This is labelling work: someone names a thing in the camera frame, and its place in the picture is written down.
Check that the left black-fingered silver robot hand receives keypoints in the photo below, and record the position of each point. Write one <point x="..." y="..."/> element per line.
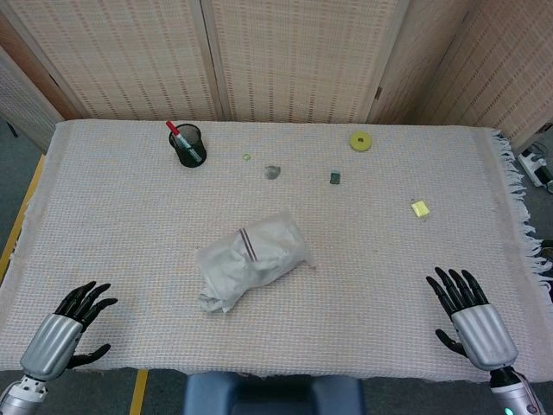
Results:
<point x="52" y="343"/>

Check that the right black-fingered silver robot hand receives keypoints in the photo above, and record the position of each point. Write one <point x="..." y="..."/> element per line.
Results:
<point x="484" y="333"/>

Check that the translucent plastic bag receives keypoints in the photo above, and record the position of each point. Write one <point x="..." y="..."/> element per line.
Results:
<point x="259" y="250"/>

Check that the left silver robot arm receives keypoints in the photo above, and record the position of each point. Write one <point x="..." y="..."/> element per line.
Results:
<point x="21" y="395"/>

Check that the yellow sticky note block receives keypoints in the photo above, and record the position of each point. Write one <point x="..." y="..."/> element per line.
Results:
<point x="420" y="208"/>

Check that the woven white tablecloth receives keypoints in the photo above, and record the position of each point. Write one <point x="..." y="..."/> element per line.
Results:
<point x="129" y="225"/>

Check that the white device on floor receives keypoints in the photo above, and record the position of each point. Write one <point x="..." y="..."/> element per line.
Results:
<point x="538" y="168"/>

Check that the small dark green eraser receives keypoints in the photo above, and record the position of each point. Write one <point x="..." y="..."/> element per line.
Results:
<point x="335" y="178"/>

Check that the blue robot torso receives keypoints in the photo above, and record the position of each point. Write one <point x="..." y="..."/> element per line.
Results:
<point x="272" y="395"/>

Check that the yellow round tape roll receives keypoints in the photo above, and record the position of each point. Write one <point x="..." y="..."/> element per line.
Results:
<point x="356" y="146"/>

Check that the black mesh pen holder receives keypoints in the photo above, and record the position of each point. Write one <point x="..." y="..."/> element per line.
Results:
<point x="190" y="149"/>

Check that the white woven screen panel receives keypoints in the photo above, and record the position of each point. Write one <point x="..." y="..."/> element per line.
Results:
<point x="26" y="99"/>

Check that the red-capped marker pen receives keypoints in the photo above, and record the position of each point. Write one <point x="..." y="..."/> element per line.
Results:
<point x="173" y="129"/>

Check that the crumpled grey wrapper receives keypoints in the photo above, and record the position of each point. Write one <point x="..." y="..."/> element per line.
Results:
<point x="272" y="173"/>

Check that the beige woven screen panel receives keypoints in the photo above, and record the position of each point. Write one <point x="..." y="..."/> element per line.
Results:
<point x="302" y="56"/>
<point x="121" y="56"/>
<point x="410" y="65"/>
<point x="510" y="65"/>

